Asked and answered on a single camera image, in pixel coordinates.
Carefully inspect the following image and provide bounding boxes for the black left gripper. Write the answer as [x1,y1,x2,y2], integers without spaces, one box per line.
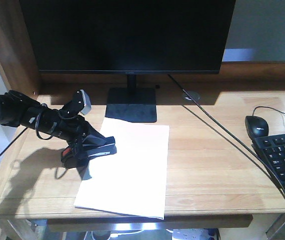
[55,115,115,181]

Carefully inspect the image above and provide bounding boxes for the black stapler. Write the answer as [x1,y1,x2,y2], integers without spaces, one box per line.
[82,143,117,160]

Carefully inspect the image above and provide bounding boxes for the white paper sheets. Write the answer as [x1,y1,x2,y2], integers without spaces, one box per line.
[74,117,170,220]

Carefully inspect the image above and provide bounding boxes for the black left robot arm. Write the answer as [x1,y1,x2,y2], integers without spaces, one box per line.
[0,89,117,169]

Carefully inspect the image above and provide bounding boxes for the black computer monitor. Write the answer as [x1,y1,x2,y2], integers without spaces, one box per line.
[19,0,236,123]

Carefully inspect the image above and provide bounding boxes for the white power strip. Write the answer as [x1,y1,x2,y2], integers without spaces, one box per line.
[171,228,217,240]

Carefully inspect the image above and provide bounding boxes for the black computer mouse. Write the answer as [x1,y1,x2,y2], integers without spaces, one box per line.
[244,115,269,140]

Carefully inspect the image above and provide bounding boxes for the black keyboard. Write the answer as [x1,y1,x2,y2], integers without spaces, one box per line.
[252,134,285,188]

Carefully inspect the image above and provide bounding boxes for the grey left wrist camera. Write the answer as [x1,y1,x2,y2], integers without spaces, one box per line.
[59,89,92,119]

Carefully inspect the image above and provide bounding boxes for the grey desk cable grommet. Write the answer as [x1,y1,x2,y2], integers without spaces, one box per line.
[182,91,201,102]

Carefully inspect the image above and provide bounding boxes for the black monitor cable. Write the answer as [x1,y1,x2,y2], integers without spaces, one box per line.
[167,73,285,240]

